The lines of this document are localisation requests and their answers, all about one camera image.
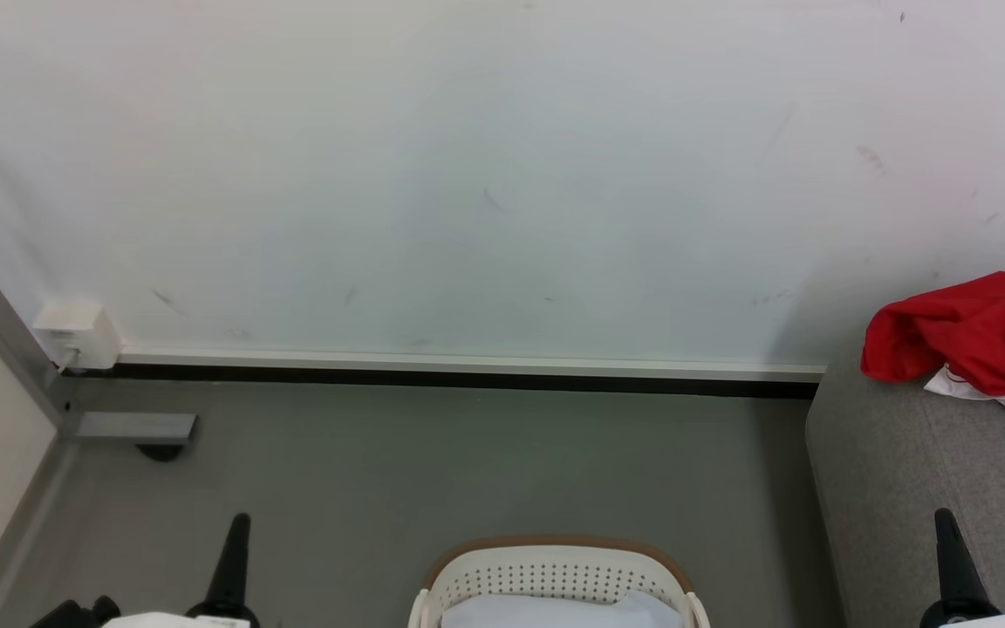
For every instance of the grey fabric sofa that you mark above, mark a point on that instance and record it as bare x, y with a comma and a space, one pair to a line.
886, 488

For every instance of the grey metal table leg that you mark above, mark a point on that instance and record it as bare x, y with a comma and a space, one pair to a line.
5, 336

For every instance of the white and black baseboard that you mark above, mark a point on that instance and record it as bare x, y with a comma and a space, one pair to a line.
468, 371

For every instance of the white wall socket box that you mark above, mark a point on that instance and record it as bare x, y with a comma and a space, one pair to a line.
79, 333

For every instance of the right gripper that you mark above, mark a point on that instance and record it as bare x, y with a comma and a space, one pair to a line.
960, 616

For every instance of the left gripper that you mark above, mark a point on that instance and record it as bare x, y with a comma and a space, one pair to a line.
206, 617

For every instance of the beige perforated laundry basket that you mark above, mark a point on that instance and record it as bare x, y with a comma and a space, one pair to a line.
555, 571

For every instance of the white cloth garment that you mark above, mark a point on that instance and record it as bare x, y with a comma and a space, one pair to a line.
555, 614

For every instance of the black caster wheel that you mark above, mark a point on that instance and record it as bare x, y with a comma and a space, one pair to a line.
160, 452

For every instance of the red garment with white trim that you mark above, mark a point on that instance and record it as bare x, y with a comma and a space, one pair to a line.
974, 331

